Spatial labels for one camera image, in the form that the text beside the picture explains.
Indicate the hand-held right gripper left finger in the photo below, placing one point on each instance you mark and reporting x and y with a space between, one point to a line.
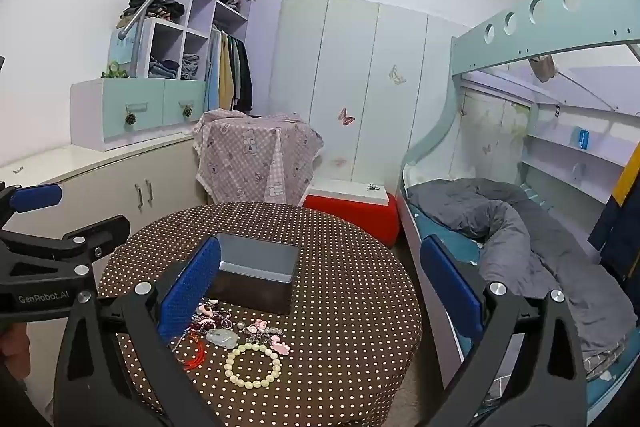
192 287

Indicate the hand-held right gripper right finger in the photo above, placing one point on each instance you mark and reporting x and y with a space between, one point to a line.
450 277

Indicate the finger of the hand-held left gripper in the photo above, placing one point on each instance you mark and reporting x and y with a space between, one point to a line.
100 232
35 198

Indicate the green jade pendant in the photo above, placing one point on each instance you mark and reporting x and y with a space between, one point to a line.
223 338

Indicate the grey metal box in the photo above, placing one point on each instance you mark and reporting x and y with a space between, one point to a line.
260 287

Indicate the person's left hand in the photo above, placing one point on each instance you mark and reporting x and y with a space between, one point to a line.
12 349

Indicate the blue bedsheet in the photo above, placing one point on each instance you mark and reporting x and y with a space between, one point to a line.
452 242

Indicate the white low cabinet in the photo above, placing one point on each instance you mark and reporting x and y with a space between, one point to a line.
75 187

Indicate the grey duvet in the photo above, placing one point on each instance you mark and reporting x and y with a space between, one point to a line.
550 257

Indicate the brown polka dot tablecloth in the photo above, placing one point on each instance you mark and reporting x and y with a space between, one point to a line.
350 307

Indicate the teal drawer cabinet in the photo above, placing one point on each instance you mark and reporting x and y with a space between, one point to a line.
115 117

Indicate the red storage box white lid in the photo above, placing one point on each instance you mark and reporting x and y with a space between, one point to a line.
350 217

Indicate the pine cone drawer knob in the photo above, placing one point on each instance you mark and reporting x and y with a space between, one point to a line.
131 119
187 111

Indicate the metal binder clip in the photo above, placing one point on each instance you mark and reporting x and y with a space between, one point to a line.
373 186

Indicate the pink checked cloth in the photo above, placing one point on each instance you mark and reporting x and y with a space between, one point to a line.
250 157

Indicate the green plant ornament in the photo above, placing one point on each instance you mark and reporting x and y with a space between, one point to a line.
115 71

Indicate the light blue box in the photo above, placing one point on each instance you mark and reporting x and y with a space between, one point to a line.
120 49

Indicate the folded dark jeans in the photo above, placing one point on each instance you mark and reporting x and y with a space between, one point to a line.
164 68

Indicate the yellow navy jacket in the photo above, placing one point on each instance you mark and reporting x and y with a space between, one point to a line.
620 217

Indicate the folded light denim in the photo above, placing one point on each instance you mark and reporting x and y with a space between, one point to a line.
190 67

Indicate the pink butterfly sticker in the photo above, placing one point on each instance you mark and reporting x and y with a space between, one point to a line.
346 117

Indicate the light blue hanging garment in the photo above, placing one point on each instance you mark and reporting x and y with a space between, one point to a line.
213 72

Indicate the yellow butterfly sticker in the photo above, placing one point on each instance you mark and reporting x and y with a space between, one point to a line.
397 75

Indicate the grey hanging garment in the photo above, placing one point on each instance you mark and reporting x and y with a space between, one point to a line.
235 72

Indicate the black hanging garment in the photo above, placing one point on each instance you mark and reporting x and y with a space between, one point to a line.
245 77

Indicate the pile of dark clothes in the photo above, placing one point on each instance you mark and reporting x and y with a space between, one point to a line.
160 8

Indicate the hanging beige pouch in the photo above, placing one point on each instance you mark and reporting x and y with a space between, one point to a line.
544 68

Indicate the white wardrobe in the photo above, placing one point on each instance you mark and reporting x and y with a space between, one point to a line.
350 57

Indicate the purple stair shelf cabinet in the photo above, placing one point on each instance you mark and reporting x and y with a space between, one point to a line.
200 2

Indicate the teal bunk bed frame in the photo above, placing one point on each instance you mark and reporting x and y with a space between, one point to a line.
525 27

